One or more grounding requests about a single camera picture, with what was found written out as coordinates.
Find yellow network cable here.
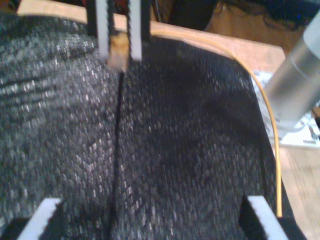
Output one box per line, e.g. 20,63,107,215
107,29,283,217

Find black bubble wrap mat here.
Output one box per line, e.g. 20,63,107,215
0,12,295,240

